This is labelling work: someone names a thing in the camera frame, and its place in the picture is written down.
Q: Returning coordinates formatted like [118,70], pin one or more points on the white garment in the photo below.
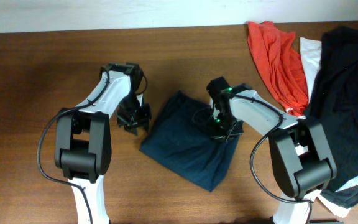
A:
[310,52]

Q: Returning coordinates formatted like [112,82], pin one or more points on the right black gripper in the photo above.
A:
[217,135]

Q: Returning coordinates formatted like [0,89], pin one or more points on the red orange shirt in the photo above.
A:
[279,65]

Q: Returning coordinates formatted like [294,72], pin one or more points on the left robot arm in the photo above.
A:
[83,147]

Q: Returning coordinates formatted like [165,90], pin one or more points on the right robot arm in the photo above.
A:
[302,161]

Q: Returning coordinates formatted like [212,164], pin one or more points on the navy blue shorts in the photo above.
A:
[185,147]

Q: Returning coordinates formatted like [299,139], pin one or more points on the black garment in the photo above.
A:
[334,102]

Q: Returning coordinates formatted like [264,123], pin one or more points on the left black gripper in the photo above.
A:
[129,125]

